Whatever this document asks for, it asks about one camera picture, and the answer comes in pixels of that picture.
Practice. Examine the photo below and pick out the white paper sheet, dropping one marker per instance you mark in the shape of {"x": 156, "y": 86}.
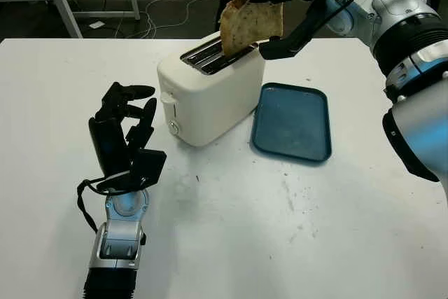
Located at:
{"x": 96, "y": 24}

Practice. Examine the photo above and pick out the cream white two-slot toaster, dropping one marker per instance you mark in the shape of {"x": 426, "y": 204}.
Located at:
{"x": 210, "y": 103}

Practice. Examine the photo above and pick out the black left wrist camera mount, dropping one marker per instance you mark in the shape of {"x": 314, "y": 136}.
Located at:
{"x": 148, "y": 166}

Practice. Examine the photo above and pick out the toasted bread slice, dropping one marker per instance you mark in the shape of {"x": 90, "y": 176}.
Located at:
{"x": 248, "y": 22}

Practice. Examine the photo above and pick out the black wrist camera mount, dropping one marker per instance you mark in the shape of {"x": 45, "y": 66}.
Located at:
{"x": 290, "y": 45}
{"x": 148, "y": 166}

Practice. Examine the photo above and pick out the white toaster lever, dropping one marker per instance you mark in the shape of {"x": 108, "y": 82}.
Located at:
{"x": 168, "y": 98}

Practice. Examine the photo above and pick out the round white toaster knob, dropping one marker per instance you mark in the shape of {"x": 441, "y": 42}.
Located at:
{"x": 174, "y": 127}

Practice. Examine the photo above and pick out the blue plastic tray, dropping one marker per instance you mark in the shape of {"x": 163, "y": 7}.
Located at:
{"x": 290, "y": 124}

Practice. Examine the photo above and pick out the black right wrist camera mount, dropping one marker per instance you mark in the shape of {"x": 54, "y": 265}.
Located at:
{"x": 290, "y": 45}

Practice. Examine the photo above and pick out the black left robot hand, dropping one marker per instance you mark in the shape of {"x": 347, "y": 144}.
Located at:
{"x": 106, "y": 145}

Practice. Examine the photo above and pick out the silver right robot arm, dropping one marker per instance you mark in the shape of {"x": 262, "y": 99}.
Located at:
{"x": 402, "y": 33}

